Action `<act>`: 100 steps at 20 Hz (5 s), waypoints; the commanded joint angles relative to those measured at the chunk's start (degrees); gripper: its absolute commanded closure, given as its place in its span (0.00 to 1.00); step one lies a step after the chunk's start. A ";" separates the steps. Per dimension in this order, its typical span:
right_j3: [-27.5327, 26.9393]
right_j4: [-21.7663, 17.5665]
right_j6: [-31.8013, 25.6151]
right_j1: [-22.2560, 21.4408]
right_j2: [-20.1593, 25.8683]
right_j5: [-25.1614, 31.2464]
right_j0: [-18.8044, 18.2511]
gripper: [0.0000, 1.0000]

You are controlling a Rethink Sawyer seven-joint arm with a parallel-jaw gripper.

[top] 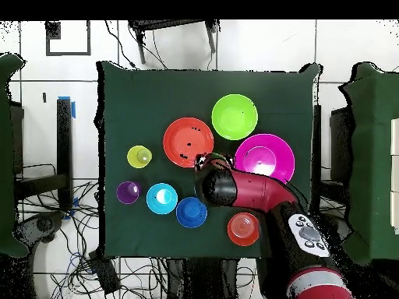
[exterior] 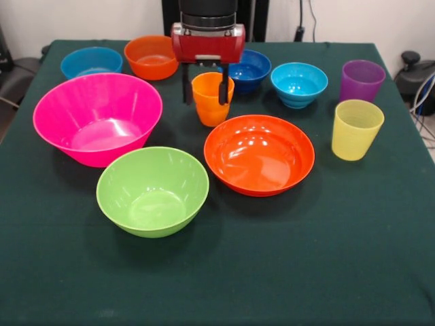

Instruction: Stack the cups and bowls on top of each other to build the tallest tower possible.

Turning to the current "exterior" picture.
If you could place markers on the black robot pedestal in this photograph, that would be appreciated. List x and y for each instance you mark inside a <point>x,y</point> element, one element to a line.
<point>258,20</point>

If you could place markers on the dark blue ribbed bowl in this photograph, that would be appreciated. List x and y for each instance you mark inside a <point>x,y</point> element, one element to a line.
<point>251,73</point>

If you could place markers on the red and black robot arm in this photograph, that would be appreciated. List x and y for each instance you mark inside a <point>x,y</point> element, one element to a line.
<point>207,13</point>

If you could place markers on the black floor device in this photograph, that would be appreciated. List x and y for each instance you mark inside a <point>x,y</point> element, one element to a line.
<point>414,78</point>

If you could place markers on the dark green table cloth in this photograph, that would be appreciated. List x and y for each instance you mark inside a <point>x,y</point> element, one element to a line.
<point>272,254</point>

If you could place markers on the light blue translucent bowl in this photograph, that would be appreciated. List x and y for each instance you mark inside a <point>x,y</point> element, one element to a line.
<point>88,59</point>

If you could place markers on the yellow plastic cup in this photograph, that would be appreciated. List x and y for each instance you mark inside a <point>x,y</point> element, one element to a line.
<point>355,136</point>

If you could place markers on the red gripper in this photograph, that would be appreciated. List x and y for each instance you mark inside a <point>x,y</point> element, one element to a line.
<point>207,45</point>

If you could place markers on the cyan ribbed bowl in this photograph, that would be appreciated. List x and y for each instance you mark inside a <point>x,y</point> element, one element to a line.
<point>299,85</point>

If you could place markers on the orange translucent bowl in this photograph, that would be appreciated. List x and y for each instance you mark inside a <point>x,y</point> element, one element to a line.
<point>149,64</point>

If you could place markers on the large pink plastic bowl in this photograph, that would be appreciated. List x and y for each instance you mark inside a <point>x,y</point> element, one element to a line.
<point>98,115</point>

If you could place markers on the dark grey chair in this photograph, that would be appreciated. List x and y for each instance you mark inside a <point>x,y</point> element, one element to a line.
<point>18,78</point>

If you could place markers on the red-orange shallow bowl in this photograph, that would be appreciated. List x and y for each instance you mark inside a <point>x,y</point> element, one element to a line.
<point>258,156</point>

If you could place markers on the orange plastic cup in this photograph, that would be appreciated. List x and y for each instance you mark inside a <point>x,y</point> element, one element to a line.
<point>212,117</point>
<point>207,91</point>

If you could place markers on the green plastic bowl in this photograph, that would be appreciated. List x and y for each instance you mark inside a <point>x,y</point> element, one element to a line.
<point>153,190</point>

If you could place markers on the purple plastic cup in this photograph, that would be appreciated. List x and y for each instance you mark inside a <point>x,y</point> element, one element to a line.
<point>362,85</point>

